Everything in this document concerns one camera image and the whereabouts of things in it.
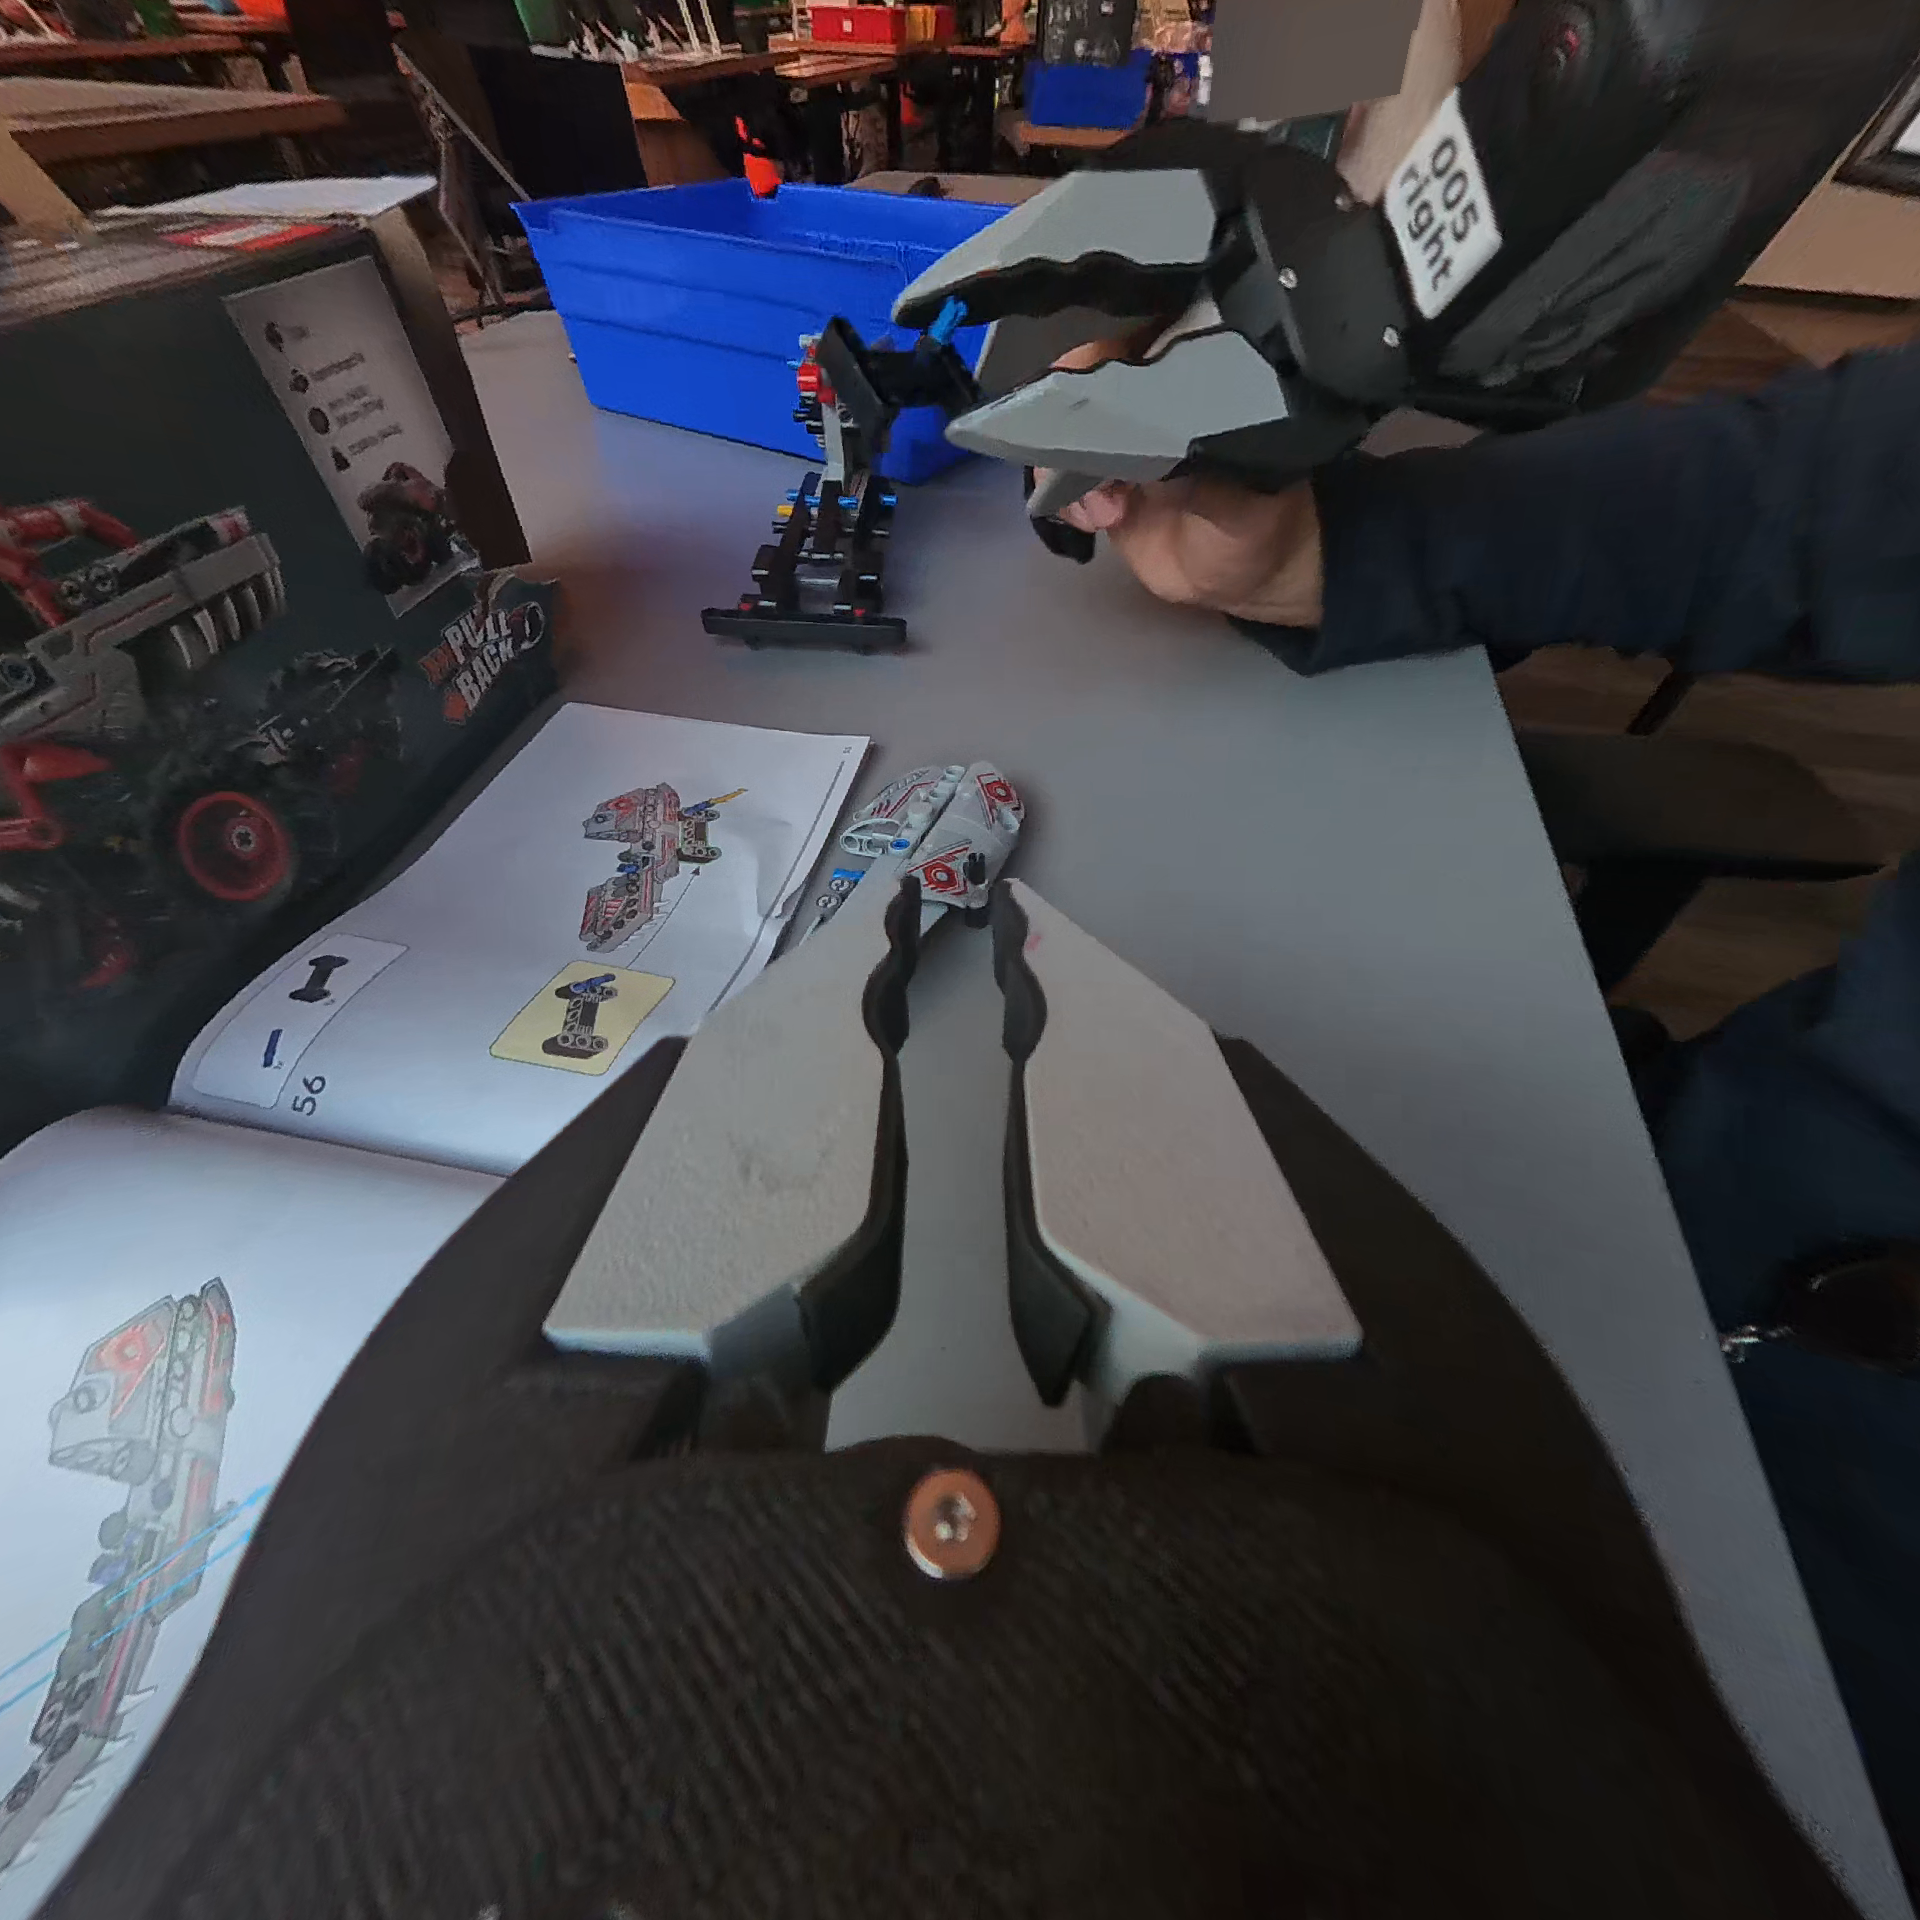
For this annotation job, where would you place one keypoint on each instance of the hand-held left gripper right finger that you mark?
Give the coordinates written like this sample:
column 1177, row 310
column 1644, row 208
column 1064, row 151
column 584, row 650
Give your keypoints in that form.
column 1170, row 1186

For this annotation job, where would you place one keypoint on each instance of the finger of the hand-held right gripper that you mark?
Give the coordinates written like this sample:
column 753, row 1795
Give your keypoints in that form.
column 1141, row 406
column 1109, row 240

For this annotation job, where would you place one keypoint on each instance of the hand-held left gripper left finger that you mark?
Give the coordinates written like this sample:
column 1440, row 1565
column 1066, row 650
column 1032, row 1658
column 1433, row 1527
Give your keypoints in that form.
column 721, row 1171

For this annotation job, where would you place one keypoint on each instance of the small black lego frame piece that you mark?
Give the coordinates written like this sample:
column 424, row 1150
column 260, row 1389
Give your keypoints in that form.
column 869, row 383

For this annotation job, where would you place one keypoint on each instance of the grey lego panel assembly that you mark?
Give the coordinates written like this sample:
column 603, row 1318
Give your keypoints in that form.
column 938, row 810

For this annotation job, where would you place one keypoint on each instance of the person's right forearm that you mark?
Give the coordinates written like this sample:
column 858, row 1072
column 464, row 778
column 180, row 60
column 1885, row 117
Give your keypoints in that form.
column 1620, row 524

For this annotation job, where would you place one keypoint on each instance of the lego instruction booklet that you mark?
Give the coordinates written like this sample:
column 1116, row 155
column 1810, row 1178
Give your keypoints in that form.
column 450, row 932

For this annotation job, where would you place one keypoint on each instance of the black lego chassis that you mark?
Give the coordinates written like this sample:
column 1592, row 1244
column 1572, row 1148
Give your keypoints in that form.
column 803, row 594

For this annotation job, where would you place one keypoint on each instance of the lego set cardboard box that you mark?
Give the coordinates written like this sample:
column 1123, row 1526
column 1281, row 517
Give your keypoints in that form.
column 180, row 451

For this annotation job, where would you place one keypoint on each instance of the person's right hand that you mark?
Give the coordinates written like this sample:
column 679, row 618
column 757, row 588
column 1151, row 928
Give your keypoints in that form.
column 1229, row 547

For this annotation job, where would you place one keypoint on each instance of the small blue crate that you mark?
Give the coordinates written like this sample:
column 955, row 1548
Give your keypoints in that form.
column 1096, row 92

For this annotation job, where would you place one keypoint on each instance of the red box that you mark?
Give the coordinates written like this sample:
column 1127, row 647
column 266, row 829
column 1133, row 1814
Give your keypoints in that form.
column 856, row 23

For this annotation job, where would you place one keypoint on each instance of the wooden table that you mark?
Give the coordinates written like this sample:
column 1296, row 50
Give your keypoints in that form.
column 164, row 119
column 810, row 76

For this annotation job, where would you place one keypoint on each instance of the blue plastic bin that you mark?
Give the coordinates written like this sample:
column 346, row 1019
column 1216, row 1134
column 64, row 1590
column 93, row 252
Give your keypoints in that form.
column 675, row 300

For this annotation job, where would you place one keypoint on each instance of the dark office chair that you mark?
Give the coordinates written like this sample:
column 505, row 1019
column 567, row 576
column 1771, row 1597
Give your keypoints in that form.
column 1815, row 1126

